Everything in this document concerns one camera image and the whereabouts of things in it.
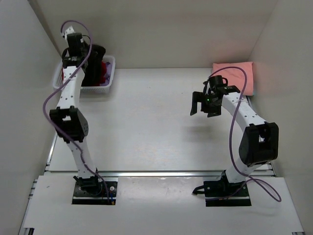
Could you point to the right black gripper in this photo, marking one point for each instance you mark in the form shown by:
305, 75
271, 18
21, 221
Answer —
199, 97

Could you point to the black t shirt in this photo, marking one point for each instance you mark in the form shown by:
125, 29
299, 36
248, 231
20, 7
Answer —
97, 53

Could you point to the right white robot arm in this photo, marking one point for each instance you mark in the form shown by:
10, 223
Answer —
259, 143

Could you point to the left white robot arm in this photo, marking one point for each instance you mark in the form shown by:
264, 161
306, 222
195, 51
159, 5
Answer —
72, 126

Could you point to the red t shirt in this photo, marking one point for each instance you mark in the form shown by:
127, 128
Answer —
95, 74

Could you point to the white plastic basket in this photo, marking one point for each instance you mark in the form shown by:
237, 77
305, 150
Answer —
58, 79

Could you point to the folded pink t shirt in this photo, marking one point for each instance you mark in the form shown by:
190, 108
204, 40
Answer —
236, 77

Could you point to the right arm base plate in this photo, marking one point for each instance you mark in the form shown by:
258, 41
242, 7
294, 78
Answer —
221, 194

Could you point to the aluminium table rail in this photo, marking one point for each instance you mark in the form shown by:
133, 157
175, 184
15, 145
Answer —
267, 171

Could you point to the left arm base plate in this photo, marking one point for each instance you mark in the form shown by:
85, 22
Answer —
96, 194

